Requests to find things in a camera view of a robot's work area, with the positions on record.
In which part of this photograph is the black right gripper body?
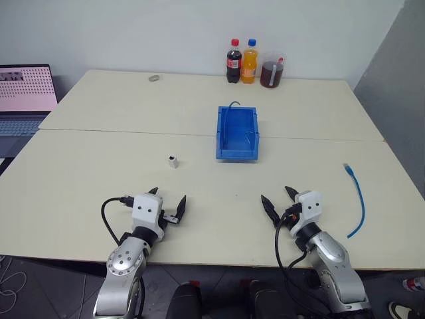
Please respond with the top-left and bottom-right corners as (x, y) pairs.
(281, 202), (303, 230)

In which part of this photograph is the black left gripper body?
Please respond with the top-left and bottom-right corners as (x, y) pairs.
(160, 209), (179, 231)

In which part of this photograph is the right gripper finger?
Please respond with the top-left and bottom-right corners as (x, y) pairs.
(260, 194), (282, 229)
(284, 185), (300, 203)

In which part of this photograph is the blue plastic storage bin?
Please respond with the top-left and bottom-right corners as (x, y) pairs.
(214, 106), (262, 164)

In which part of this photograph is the dark rounded shape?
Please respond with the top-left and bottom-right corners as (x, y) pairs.
(239, 278), (295, 319)
(165, 280), (204, 319)

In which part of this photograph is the clear jar dark red liquid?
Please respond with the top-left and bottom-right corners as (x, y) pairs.
(259, 51), (288, 89)

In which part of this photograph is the orange soda bottle blue cap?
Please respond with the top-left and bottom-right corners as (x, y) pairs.
(240, 38), (260, 85)

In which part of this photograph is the plastic bottle on floor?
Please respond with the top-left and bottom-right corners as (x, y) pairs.
(402, 275), (425, 294)

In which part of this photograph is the cola bottle red cap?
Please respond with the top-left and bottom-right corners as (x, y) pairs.
(226, 38), (243, 84)

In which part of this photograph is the black and white shoe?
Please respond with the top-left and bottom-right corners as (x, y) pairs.
(387, 300), (420, 319)

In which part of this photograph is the open laptop pink screen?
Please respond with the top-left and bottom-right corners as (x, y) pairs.
(0, 63), (60, 159)

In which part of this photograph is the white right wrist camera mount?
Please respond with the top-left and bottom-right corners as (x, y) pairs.
(291, 190), (323, 239)

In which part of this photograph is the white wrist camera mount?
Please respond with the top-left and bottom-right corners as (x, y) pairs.
(131, 192), (165, 242)
(291, 190), (323, 239)

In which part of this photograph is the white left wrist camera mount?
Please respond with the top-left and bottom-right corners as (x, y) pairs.
(131, 192), (165, 242)

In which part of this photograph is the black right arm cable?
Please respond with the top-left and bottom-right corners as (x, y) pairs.
(274, 212), (333, 316)

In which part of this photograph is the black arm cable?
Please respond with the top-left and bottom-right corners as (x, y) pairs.
(100, 195), (135, 247)
(274, 212), (333, 316)

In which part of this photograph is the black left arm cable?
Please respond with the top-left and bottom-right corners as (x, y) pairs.
(100, 195), (135, 247)

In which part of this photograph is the blue Ethernet cable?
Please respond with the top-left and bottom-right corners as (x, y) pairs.
(342, 162), (367, 240)

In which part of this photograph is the thin white floor cable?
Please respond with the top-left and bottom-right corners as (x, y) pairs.
(0, 255), (27, 318)

